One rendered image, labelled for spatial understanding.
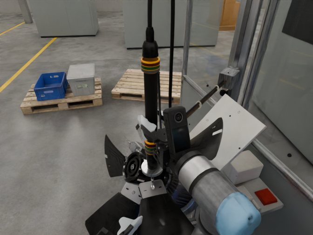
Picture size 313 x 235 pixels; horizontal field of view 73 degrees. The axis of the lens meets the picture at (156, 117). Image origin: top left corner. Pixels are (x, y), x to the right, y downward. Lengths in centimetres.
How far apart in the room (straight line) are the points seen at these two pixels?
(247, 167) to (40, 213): 185
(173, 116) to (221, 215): 20
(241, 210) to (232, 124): 58
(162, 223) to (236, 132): 45
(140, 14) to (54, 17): 307
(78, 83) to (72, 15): 448
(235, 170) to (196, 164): 80
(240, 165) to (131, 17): 525
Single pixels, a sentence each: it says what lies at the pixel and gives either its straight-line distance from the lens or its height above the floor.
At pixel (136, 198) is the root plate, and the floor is 109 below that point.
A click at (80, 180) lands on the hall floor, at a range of 247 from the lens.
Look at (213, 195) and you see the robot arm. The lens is 40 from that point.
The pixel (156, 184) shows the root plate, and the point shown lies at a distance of 80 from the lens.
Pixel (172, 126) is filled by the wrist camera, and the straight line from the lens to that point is 44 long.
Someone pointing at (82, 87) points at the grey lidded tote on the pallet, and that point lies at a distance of 357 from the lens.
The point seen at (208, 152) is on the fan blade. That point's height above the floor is 141.
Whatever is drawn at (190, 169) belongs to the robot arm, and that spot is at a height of 151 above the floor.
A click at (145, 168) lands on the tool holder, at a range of 69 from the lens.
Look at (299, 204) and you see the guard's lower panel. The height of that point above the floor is 90.
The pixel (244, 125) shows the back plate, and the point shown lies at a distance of 90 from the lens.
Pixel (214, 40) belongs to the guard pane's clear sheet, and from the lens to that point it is 160.
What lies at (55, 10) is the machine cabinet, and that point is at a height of 80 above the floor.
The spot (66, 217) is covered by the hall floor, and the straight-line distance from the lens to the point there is 225.
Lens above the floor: 183
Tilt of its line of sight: 35 degrees down
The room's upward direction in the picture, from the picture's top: straight up
